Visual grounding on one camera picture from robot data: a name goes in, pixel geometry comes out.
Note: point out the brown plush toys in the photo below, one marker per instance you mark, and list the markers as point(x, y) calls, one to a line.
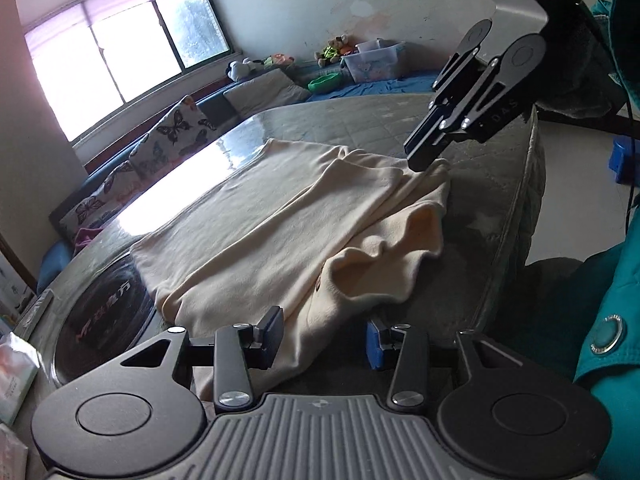
point(334, 50)

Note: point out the sliding window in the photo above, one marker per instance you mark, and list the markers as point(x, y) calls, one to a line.
point(110, 50)

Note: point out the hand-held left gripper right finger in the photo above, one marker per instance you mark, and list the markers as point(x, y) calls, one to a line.
point(373, 346)

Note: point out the blue seat cushion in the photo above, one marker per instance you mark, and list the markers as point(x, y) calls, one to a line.
point(52, 265)

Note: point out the green bowl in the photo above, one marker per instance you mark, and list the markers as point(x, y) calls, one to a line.
point(325, 82)

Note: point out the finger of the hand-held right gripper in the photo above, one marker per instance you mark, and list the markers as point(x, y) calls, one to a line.
point(425, 147)
point(445, 77)

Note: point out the butterfly print pillow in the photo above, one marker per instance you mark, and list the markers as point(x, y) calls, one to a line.
point(100, 197)
point(175, 132)

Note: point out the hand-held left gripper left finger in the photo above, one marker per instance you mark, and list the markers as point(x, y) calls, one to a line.
point(271, 336)

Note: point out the white tissue packet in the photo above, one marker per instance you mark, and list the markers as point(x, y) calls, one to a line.
point(15, 380)
point(11, 452)

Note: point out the grey quilted mattress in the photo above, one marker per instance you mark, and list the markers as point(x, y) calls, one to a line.
point(350, 120)

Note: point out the blue bed sheet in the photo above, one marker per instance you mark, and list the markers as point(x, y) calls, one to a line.
point(380, 89)

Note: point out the panda plush toy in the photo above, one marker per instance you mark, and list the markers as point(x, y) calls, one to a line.
point(242, 67)

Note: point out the dark pants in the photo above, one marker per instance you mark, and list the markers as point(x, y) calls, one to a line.
point(550, 305)

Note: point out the blue plastic object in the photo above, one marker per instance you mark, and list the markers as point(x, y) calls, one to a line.
point(624, 160)

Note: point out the teal jacket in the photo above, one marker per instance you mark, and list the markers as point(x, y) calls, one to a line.
point(617, 300)

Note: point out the clear plastic storage box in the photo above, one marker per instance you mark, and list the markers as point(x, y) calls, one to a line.
point(372, 62)

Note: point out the cream garment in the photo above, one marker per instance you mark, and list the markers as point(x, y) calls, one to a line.
point(260, 220)

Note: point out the grey cushion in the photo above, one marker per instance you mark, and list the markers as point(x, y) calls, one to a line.
point(265, 92)

